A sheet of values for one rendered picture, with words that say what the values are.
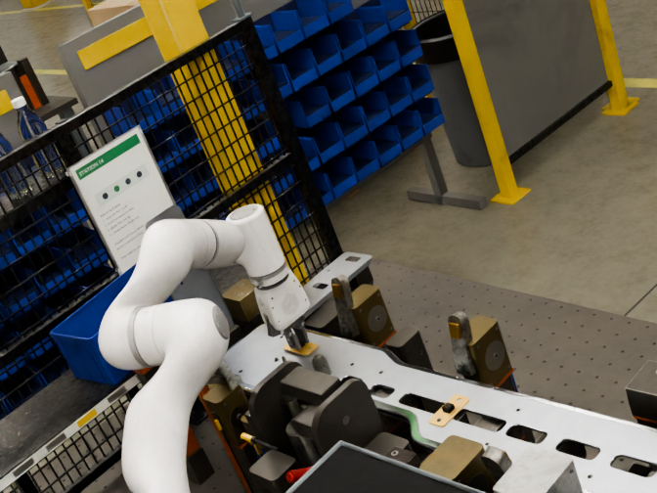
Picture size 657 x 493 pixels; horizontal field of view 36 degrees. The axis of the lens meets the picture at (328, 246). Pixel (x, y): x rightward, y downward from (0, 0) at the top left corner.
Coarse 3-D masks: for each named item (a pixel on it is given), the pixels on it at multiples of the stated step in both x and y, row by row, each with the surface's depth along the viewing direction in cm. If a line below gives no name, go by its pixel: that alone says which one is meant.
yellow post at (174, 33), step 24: (144, 0) 258; (168, 0) 256; (192, 0) 260; (168, 24) 257; (192, 24) 261; (168, 48) 263; (216, 72) 268; (216, 96) 268; (192, 120) 275; (216, 120) 269; (240, 120) 274; (216, 144) 272; (216, 168) 280; (264, 192) 283; (288, 240) 290
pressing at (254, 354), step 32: (256, 352) 226; (288, 352) 221; (320, 352) 216; (352, 352) 212; (384, 352) 208; (256, 384) 214; (384, 384) 197; (416, 384) 194; (448, 384) 190; (480, 384) 187; (416, 416) 185; (512, 416) 176; (544, 416) 173; (576, 416) 170; (608, 416) 168; (512, 448) 169; (544, 448) 166; (608, 448) 161; (640, 448) 158; (608, 480) 155; (640, 480) 152
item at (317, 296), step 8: (344, 256) 252; (360, 256) 249; (368, 256) 247; (336, 264) 250; (344, 264) 248; (352, 264) 247; (360, 264) 245; (368, 264) 246; (320, 272) 249; (328, 272) 247; (336, 272) 246; (344, 272) 244; (352, 272) 243; (312, 280) 247; (320, 280) 245; (328, 280) 244; (304, 288) 245; (312, 288) 243; (328, 288) 240; (312, 296) 239; (320, 296) 238; (328, 296) 238; (312, 304) 236; (320, 304) 237
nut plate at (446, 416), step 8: (448, 400) 186; (456, 400) 185; (464, 400) 184; (440, 408) 184; (448, 408) 182; (456, 408) 183; (432, 416) 183; (440, 416) 182; (448, 416) 182; (432, 424) 181; (440, 424) 180
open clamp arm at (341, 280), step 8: (336, 280) 217; (344, 280) 217; (336, 288) 217; (344, 288) 217; (336, 296) 218; (344, 296) 217; (336, 304) 220; (344, 304) 218; (352, 304) 219; (344, 312) 219; (344, 320) 220; (352, 320) 219; (344, 328) 220; (352, 328) 220; (352, 336) 220
